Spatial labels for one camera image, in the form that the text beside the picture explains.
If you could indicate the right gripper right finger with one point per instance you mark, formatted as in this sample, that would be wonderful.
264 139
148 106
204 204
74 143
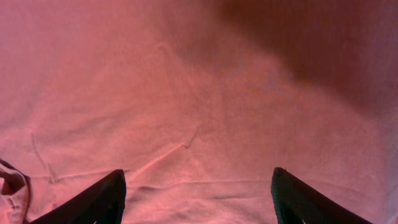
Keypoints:
295 202

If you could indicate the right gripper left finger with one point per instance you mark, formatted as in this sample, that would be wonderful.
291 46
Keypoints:
102 203

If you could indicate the coral red t-shirt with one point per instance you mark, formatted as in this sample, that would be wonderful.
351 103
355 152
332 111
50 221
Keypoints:
198 102

